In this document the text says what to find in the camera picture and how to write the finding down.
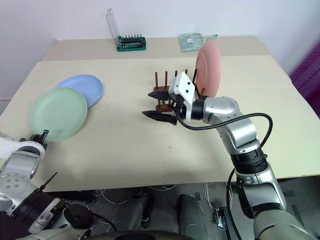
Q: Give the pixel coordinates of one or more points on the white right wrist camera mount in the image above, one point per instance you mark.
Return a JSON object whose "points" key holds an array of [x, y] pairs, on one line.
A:
{"points": [[183, 85]]}

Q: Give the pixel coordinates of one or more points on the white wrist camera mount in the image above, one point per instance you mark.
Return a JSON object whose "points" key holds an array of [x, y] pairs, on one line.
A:
{"points": [[7, 147], [183, 85]]}

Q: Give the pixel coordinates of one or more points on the dark rounded grey shape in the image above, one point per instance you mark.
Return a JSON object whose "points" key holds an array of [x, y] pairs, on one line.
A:
{"points": [[136, 211], [191, 215]]}

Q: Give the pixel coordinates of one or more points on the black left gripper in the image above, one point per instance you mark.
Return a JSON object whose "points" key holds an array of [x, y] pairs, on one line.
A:
{"points": [[35, 140]]}

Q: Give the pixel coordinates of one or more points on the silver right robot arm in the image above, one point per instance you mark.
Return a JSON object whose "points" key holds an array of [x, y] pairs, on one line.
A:
{"points": [[237, 130]]}

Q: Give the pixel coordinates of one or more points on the purple ribbed object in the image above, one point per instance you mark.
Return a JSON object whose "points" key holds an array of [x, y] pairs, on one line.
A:
{"points": [[310, 72]]}

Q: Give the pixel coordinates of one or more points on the silver metal clamp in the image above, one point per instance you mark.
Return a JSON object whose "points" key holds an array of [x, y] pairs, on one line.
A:
{"points": [[220, 218]]}

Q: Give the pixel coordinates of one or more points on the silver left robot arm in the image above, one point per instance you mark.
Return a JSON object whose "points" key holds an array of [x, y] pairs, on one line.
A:
{"points": [[17, 162]]}

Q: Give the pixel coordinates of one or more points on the black round disc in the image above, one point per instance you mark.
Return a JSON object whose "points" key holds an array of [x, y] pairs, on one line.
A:
{"points": [[78, 215]]}

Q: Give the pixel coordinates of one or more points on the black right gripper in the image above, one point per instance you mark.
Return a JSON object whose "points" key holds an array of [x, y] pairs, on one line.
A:
{"points": [[180, 106]]}

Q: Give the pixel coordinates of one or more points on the green screwdriver bit set case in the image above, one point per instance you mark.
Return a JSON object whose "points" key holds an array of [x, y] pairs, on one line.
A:
{"points": [[131, 45]]}

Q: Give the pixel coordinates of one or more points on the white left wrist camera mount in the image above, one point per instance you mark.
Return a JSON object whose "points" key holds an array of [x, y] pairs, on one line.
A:
{"points": [[7, 147]]}

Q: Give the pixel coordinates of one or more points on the wooden dish rack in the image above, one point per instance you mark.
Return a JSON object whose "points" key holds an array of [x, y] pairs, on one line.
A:
{"points": [[161, 88]]}

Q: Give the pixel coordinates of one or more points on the green plate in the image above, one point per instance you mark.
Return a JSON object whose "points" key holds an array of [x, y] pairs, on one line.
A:
{"points": [[60, 112]]}

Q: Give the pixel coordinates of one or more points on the blue plate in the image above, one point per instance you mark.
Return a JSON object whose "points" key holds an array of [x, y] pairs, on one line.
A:
{"points": [[87, 86]]}

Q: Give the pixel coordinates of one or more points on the pink plate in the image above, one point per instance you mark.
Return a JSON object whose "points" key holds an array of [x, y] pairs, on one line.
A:
{"points": [[210, 67]]}

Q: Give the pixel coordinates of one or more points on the clear plastic bag with parts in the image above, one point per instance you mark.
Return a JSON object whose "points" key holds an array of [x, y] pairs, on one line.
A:
{"points": [[190, 41]]}

